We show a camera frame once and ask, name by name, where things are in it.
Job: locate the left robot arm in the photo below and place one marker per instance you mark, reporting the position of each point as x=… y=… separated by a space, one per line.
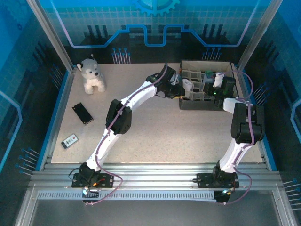
x=138 y=94

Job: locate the grey metal shelf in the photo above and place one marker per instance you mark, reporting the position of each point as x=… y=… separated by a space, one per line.
x=150 y=214

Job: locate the black sock organizer box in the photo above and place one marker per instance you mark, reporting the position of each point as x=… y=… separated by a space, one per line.
x=195 y=104

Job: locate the grey white plush husky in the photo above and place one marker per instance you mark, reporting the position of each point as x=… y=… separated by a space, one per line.
x=91 y=75

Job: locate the white sock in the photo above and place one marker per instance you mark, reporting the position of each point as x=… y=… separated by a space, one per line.
x=187 y=85

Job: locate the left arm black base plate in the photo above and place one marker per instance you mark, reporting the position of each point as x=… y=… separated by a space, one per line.
x=105 y=180

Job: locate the small black white card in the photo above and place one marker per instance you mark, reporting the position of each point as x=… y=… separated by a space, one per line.
x=69 y=141

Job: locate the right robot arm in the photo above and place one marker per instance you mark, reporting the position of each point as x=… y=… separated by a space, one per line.
x=235 y=153

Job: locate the aluminium frame post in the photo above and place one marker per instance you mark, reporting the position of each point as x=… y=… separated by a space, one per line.
x=258 y=35
x=51 y=40

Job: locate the long aluminium frame rail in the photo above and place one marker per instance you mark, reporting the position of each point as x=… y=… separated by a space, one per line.
x=152 y=174

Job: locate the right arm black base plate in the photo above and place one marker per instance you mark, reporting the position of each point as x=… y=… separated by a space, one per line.
x=204 y=180

